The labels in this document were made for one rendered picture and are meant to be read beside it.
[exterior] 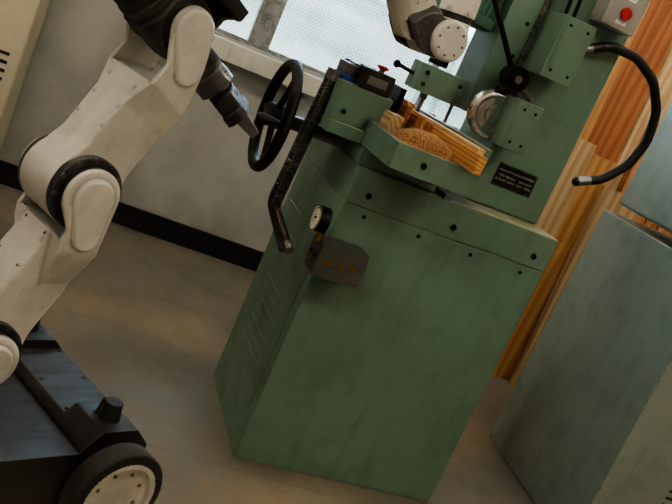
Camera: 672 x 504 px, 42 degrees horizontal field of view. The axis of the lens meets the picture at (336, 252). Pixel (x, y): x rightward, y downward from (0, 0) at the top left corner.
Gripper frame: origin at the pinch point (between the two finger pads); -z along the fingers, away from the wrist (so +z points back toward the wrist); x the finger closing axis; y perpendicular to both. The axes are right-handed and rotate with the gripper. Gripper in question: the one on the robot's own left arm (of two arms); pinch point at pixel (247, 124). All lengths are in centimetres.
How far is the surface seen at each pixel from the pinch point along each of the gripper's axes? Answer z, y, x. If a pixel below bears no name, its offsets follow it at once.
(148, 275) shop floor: -47, -82, -86
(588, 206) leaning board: -144, 62, -123
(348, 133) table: -14.8, 18.0, 2.6
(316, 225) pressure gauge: -23.0, 2.0, 18.1
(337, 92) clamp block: -6.2, 21.2, -0.5
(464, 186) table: -34, 34, 21
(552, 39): -28, 69, -8
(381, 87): -11.7, 30.0, -1.9
